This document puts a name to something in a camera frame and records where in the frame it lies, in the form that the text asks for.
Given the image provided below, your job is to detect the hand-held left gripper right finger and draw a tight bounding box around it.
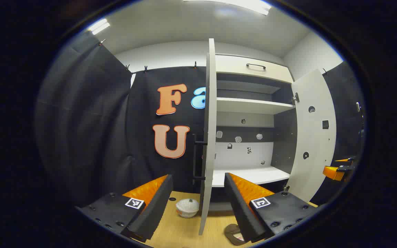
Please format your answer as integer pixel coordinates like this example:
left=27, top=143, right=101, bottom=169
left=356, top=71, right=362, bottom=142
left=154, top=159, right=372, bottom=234
left=224, top=172, right=319, bottom=243

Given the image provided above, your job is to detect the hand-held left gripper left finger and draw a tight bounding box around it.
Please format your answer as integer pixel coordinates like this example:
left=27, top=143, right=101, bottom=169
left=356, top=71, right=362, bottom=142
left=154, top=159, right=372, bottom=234
left=75, top=174, right=174, bottom=243

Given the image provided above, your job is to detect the brown fuzzy shoe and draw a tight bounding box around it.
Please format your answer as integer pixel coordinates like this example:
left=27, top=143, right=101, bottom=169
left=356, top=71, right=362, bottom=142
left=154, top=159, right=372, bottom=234
left=224, top=224, right=247, bottom=246

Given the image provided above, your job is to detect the white cabinet door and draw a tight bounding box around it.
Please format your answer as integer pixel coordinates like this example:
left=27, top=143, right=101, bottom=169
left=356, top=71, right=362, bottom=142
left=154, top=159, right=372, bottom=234
left=198, top=38, right=217, bottom=236
left=285, top=69, right=337, bottom=204

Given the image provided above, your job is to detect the grey white shoe cabinet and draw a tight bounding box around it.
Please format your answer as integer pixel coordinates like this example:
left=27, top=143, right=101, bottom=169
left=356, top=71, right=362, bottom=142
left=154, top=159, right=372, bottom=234
left=207, top=53, right=297, bottom=212

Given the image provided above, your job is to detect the white cabinet shelf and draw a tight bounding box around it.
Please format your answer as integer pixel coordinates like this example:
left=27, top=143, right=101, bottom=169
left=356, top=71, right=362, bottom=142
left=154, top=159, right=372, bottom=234
left=216, top=97, right=295, bottom=115

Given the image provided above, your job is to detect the white cabinet drawer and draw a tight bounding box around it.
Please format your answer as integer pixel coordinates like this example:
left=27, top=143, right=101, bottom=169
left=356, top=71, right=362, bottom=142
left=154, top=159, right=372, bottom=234
left=215, top=54, right=294, bottom=84

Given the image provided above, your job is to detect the white pumpkin ornament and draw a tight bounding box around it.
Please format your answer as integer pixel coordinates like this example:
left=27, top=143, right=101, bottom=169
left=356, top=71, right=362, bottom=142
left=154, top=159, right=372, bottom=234
left=175, top=198, right=200, bottom=218

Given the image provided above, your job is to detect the ceiling light panel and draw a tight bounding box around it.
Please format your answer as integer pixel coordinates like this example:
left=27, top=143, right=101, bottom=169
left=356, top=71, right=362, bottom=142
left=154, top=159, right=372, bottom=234
left=88, top=18, right=110, bottom=35

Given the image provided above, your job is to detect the black left door handle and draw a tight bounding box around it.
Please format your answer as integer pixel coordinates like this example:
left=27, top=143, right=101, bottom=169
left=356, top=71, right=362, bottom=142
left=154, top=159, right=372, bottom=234
left=192, top=134, right=207, bottom=181

